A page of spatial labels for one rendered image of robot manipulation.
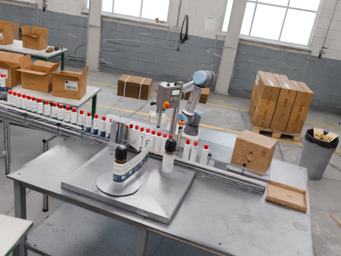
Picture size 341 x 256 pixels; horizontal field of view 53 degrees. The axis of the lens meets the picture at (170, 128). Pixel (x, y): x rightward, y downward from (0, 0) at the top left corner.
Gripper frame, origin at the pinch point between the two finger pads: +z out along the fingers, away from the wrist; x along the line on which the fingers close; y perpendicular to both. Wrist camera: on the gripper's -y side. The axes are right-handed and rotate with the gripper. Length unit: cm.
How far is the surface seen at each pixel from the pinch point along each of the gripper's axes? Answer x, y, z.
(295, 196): -72, 129, 14
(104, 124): -47, -39, -1
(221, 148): -7, 69, 16
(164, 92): -55, 10, -43
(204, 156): -64, 52, 1
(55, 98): 50, -131, 25
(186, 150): -62, 37, 0
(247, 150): -46, 87, -5
